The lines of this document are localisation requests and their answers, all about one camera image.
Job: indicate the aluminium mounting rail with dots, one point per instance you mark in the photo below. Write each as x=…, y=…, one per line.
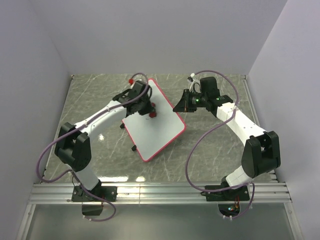
x=142, y=193

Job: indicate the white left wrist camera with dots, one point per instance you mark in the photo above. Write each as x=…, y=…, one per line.
x=132, y=81

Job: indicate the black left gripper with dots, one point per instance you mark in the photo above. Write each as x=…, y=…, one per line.
x=148, y=110

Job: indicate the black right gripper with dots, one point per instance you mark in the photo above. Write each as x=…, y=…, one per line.
x=183, y=105

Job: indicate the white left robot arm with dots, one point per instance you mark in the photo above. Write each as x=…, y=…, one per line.
x=74, y=145

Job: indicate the white board with pink frame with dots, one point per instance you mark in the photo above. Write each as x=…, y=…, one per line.
x=151, y=134

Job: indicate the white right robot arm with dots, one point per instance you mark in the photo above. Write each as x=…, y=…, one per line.
x=261, y=153

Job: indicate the red whiteboard eraser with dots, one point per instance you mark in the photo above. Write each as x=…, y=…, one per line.
x=153, y=112

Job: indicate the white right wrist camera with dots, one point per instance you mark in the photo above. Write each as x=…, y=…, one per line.
x=193, y=83

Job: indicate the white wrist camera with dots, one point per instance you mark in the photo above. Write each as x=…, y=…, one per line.
x=193, y=83
x=132, y=81

